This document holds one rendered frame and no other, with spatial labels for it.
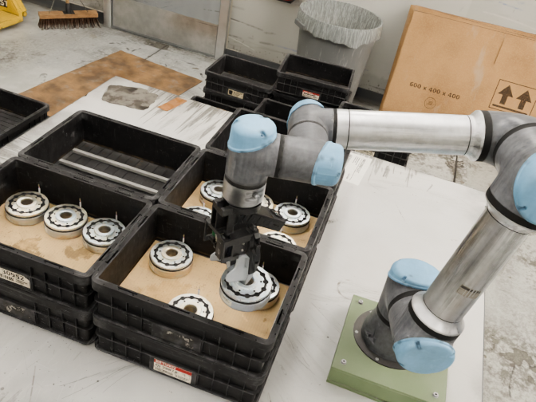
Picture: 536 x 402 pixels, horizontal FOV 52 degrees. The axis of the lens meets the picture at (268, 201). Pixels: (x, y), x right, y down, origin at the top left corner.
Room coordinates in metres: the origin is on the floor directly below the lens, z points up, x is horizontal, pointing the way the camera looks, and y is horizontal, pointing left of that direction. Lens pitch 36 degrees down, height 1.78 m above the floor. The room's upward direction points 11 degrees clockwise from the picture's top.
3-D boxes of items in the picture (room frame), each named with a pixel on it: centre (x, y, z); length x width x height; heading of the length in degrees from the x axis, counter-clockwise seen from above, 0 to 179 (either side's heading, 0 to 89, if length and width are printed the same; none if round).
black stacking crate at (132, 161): (1.26, 0.44, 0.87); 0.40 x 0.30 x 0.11; 79
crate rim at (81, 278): (0.96, 0.50, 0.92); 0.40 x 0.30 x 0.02; 79
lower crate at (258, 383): (0.89, 0.10, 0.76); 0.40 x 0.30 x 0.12; 79
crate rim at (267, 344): (0.89, 0.10, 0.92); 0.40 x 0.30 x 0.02; 79
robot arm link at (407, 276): (0.94, -0.36, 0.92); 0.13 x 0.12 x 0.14; 4
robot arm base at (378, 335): (0.95, -0.36, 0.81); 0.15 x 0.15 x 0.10
